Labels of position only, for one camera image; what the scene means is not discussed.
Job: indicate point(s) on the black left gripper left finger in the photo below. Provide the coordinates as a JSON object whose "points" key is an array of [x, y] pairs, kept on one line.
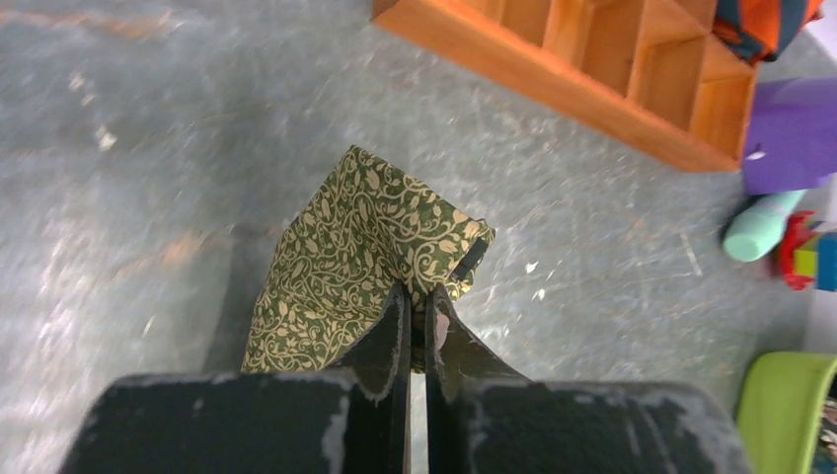
{"points": [[349, 417]]}

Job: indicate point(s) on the mint green cylinder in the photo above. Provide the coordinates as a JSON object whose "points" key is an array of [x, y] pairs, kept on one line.
{"points": [[758, 229]]}

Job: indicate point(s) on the colourful toy brick boat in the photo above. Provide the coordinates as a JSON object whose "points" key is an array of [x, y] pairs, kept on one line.
{"points": [[807, 253]]}

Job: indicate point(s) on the green gold vine tie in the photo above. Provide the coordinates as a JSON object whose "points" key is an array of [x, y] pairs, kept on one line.
{"points": [[367, 227]]}

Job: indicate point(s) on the orange wooden compartment tray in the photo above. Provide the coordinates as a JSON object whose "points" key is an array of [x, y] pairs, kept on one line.
{"points": [[649, 73]]}

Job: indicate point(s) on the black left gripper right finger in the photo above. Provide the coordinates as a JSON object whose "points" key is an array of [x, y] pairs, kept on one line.
{"points": [[483, 416]]}

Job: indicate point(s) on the rolled orange striped tie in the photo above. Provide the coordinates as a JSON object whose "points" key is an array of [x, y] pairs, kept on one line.
{"points": [[760, 30]]}

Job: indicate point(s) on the purple metronome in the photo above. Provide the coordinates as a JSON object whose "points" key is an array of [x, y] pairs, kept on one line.
{"points": [[791, 138]]}

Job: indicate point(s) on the lime green plastic bin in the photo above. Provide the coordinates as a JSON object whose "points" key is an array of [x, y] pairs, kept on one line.
{"points": [[780, 408]]}

